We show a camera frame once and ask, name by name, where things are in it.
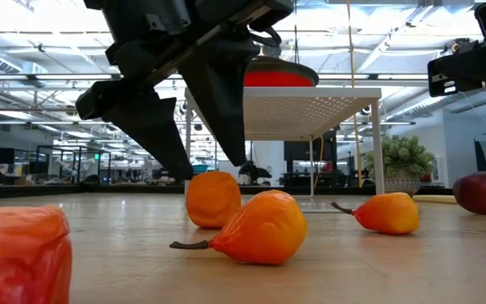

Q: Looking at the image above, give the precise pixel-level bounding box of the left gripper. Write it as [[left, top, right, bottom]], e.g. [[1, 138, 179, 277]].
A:
[[75, 0, 294, 179]]

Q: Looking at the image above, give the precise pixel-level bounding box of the orange mandarin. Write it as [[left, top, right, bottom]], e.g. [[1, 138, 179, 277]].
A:
[[186, 171, 242, 231]]

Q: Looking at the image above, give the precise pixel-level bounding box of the red and grey colander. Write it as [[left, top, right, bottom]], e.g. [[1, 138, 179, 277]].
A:
[[242, 56, 320, 89]]

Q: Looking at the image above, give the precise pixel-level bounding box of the dark red apple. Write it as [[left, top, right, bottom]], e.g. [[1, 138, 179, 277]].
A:
[[452, 171, 486, 216]]

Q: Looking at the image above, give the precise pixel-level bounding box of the green succulent in pot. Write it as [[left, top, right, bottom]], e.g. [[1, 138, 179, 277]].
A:
[[364, 134, 437, 198]]

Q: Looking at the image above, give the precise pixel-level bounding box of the pale yellow banana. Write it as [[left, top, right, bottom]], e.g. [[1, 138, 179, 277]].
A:
[[411, 194, 458, 205]]

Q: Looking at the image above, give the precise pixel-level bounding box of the white perforated metal shelf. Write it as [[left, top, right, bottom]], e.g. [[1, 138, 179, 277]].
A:
[[183, 87, 386, 214]]

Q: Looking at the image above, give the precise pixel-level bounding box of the black ceiling cable reel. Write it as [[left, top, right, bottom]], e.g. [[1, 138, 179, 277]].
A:
[[262, 44, 284, 59], [449, 37, 474, 54]]

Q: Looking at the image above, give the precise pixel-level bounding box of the yellow hanging power cord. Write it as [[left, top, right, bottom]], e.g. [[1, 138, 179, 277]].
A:
[[345, 0, 365, 190]]

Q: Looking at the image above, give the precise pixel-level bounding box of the black table frame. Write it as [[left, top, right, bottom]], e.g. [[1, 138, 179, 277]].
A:
[[0, 184, 457, 202]]

